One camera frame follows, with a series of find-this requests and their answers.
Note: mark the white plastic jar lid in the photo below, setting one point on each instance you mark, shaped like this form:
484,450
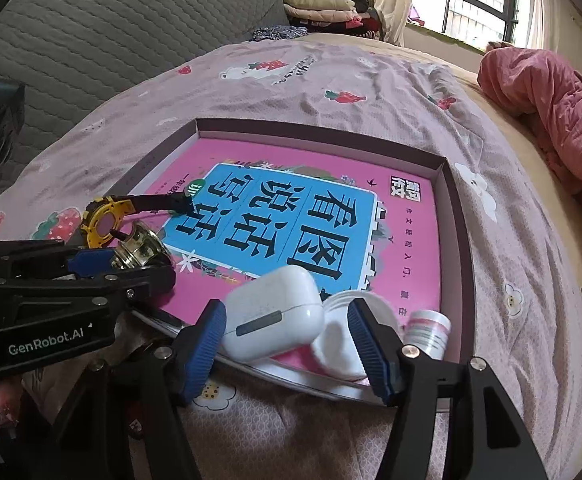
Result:
334,349

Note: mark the stack of folded clothes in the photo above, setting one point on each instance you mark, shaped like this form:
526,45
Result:
346,17

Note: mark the brass threaded fitting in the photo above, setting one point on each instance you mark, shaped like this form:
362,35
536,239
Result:
140,248

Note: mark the white earbuds charging case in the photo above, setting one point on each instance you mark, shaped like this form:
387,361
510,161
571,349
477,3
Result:
271,315

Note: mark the white pill bottle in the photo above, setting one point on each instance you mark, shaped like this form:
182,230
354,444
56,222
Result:
429,331

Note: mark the grey cardboard box tray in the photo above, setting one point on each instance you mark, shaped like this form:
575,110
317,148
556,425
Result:
456,271

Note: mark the crumpled red quilt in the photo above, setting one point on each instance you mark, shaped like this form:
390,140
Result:
542,88

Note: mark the yellow black wrist watch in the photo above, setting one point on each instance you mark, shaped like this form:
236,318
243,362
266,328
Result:
106,214

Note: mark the pink strawberry print bedsheet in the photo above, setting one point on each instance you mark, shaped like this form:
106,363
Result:
528,319

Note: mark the pink blue children's book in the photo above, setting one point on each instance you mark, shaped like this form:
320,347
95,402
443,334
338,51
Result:
352,225

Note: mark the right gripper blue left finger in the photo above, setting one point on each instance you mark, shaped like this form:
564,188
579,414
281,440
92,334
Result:
195,350

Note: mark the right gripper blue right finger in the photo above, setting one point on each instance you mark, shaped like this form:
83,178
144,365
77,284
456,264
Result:
377,346

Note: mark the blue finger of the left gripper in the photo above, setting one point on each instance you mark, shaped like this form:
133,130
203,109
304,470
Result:
141,288
87,263

